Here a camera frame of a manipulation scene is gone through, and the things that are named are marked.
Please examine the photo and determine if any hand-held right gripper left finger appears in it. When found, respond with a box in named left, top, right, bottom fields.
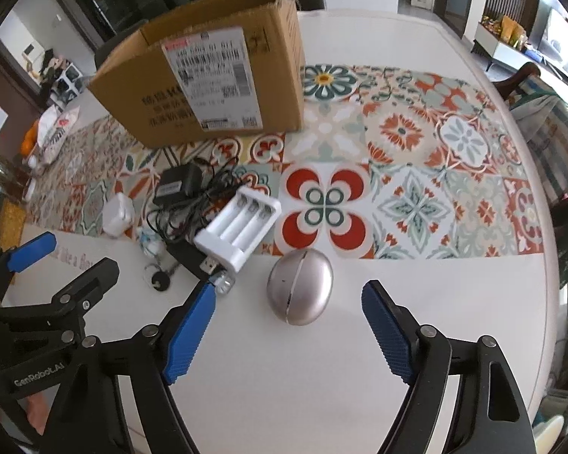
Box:
left=81, top=283, right=218, bottom=454

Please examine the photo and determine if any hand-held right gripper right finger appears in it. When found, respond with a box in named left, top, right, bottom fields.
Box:
left=361, top=280, right=538, bottom=454

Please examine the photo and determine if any black flat USB device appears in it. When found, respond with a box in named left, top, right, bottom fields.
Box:
left=165, top=240, right=219, bottom=281

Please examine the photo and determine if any brown cardboard box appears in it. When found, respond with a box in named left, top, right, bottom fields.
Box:
left=87, top=0, right=306, bottom=150

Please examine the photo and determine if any black power adapter with cable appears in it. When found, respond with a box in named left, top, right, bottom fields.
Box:
left=144, top=156, right=249, bottom=247

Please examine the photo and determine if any orange fruit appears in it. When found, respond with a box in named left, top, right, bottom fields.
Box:
left=21, top=120, right=41, bottom=157

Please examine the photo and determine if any white shelf unit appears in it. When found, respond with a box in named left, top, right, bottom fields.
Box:
left=51, top=63, right=84, bottom=101

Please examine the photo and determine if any black round keychain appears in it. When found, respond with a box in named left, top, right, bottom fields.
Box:
left=143, top=260, right=176, bottom=292

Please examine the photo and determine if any patterned table mat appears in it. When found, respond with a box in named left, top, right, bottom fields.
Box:
left=26, top=63, right=551, bottom=262

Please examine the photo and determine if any small knurled metal cylinder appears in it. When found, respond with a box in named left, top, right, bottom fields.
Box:
left=213, top=272, right=238, bottom=297

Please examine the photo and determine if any white low cabinet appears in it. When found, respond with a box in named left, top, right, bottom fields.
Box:
left=472, top=23, right=551, bottom=73

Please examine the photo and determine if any white battery charger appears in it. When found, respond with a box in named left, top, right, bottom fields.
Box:
left=193, top=184, right=283, bottom=275

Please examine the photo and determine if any white printed plastic bag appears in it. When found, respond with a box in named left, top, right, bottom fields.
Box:
left=28, top=104, right=81, bottom=167

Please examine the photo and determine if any row of snack packets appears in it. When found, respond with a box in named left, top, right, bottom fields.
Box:
left=480, top=14, right=535, bottom=51

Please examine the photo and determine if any small clear trinket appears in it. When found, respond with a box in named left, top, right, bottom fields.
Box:
left=137, top=229, right=164, bottom=257

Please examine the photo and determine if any striped cloth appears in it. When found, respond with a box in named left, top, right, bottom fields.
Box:
left=510, top=75, right=568, bottom=211

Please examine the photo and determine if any silver egg-shaped case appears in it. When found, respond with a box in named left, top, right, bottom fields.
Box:
left=266, top=248, right=335, bottom=327

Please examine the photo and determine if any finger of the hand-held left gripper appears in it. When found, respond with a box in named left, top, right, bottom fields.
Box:
left=0, top=258, right=120, bottom=337
left=0, top=232, right=58, bottom=290

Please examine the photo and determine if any wooden chair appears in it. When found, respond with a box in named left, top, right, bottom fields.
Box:
left=496, top=62, right=543, bottom=103

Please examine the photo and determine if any white plug cube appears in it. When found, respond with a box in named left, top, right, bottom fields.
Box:
left=102, top=192, right=136, bottom=238

